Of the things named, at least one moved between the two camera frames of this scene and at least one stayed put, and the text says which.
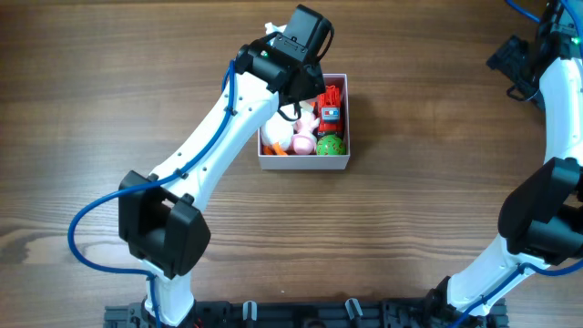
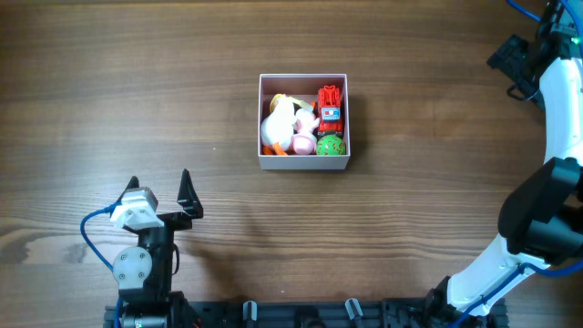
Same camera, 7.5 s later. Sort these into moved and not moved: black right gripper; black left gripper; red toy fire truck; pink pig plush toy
Moved: black left gripper
Not moved: red toy fire truck; pink pig plush toy; black right gripper
